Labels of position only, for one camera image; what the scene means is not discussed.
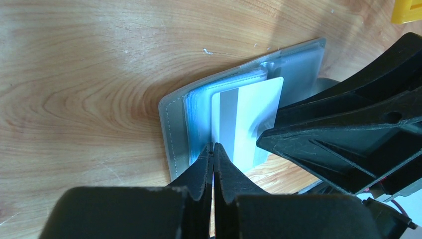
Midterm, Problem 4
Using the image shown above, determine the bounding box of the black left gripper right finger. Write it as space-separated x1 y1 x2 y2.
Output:
213 143 381 239

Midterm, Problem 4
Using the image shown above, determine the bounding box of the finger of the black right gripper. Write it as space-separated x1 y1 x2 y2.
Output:
275 32 422 127

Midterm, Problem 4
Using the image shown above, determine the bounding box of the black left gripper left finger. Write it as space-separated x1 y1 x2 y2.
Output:
40 143 213 239

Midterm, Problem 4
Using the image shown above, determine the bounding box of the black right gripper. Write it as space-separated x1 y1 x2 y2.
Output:
257 88 422 231

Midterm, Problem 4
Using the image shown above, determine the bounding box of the white magnetic stripe card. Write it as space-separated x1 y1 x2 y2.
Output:
211 77 284 172

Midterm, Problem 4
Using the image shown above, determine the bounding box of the yellow plastic bin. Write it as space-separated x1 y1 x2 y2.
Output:
391 0 422 24

